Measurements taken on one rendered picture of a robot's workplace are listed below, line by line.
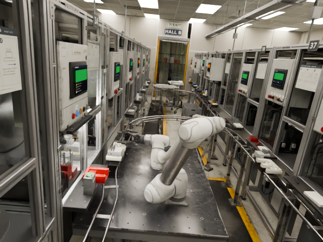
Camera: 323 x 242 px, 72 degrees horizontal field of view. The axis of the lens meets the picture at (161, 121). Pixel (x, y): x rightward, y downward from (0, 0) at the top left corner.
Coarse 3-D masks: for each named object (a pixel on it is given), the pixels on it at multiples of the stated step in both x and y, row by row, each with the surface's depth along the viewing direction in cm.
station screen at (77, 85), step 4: (76, 68) 125; (80, 68) 131; (84, 68) 137; (84, 80) 139; (76, 84) 127; (80, 84) 133; (84, 84) 140; (76, 88) 127; (80, 88) 134; (84, 88) 140; (76, 92) 128; (80, 92) 134
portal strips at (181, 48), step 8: (168, 48) 955; (176, 48) 955; (184, 48) 954; (168, 56) 964; (176, 56) 964; (184, 56) 963; (160, 64) 972; (168, 64) 974; (176, 64) 974; (184, 64) 972; (160, 72) 981; (176, 72) 982; (160, 80) 992; (176, 80) 992; (176, 96) 1015
